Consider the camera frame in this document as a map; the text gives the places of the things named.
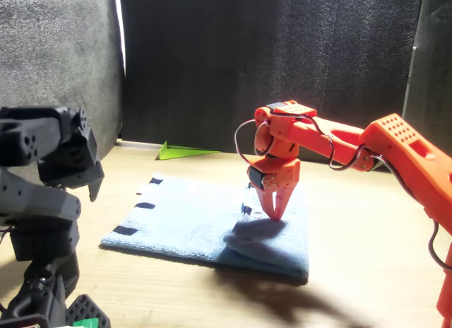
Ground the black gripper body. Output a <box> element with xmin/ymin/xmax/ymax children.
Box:
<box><xmin>38</xmin><ymin>164</ymin><xmax>105</xmax><ymax>192</ymax></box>

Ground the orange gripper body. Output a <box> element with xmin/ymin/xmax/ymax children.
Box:
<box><xmin>246</xmin><ymin>156</ymin><xmax>302</xmax><ymax>192</ymax></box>

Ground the light blue towel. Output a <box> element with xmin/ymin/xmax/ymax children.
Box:
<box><xmin>100</xmin><ymin>172</ymin><xmax>311</xmax><ymax>280</ymax></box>

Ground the green clamp at black arm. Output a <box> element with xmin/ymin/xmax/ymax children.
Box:
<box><xmin>72</xmin><ymin>317</ymin><xmax>100</xmax><ymax>328</ymax></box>

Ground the grey foam panel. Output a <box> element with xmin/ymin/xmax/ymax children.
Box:
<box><xmin>0</xmin><ymin>0</ymin><xmax>125</xmax><ymax>165</ymax></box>

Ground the wide black foam panel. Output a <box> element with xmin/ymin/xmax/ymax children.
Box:
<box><xmin>118</xmin><ymin>0</ymin><xmax>424</xmax><ymax>172</ymax></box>

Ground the narrow black foam panel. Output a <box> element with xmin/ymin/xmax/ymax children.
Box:
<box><xmin>395</xmin><ymin>0</ymin><xmax>452</xmax><ymax>204</ymax></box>

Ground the green plastic wedge bracket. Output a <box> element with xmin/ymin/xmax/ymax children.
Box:
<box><xmin>155</xmin><ymin>141</ymin><xmax>220</xmax><ymax>162</ymax></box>

